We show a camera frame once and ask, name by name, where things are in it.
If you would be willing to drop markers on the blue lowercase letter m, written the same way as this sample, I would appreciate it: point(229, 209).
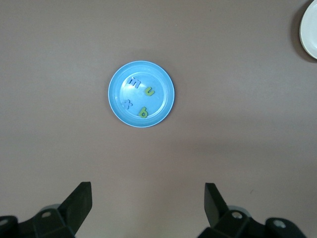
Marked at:
point(135, 82)

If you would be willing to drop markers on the beige plate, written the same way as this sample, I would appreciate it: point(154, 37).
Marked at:
point(310, 27)

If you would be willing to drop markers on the blue lowercase letter x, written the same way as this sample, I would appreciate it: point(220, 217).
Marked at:
point(127, 103)

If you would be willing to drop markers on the green lowercase letter q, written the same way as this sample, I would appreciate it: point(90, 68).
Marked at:
point(143, 113)

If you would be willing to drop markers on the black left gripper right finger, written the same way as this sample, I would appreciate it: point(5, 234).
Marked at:
point(216, 210)

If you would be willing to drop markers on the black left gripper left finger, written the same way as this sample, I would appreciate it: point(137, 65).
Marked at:
point(74, 213)

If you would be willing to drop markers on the green lowercase letter n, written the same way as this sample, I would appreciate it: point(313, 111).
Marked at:
point(149, 93)

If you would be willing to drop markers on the blue plate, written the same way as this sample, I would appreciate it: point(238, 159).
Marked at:
point(148, 116)

